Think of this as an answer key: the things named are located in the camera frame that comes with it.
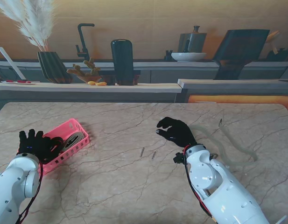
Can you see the black kitchen faucet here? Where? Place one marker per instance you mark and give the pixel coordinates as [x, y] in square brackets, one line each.
[82, 39]

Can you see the pink plastic storage basket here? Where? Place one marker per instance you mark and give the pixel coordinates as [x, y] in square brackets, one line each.
[75, 126]

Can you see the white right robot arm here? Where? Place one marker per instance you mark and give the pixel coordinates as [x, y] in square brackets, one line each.
[223, 184]

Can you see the cactus plant in bowl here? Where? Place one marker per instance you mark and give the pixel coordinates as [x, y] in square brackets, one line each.
[89, 77]

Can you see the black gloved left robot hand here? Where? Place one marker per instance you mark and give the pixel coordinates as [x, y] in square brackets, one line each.
[34, 147]

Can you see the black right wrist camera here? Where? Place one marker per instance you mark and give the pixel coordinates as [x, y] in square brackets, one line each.
[178, 158]

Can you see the plate with red slices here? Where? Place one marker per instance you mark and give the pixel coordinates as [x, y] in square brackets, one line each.
[17, 82]

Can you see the dark ribbed vase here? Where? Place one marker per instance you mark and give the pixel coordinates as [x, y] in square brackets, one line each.
[52, 67]

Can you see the small black holder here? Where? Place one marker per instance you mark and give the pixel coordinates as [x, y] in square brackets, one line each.
[168, 57]

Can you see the white pampas grass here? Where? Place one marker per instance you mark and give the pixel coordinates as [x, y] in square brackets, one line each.
[36, 25]

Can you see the white speckled bowl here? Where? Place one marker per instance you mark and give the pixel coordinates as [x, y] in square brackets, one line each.
[188, 56]

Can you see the dark utensil holder with utensils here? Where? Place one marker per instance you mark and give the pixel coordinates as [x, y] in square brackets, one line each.
[278, 54]

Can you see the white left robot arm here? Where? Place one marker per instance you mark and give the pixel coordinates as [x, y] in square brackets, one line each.
[15, 182]

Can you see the tall dark canister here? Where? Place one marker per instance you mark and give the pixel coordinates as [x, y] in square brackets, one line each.
[122, 60]

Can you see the white leaning board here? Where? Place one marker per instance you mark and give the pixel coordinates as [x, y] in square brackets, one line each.
[10, 61]

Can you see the beige braided belt black leather ends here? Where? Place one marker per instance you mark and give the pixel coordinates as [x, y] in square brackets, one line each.
[73, 140]

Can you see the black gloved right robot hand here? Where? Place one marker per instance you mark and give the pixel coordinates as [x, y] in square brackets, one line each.
[180, 134]

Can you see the grey pot with lid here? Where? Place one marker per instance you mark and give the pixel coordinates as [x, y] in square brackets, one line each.
[195, 43]

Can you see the orange fruit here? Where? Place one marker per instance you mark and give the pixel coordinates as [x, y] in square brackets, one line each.
[101, 84]
[91, 83]

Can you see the grey counter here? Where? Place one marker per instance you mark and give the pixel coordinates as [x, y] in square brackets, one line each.
[227, 85]

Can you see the pale beige webbing belt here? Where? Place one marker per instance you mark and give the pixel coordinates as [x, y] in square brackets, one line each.
[241, 149]

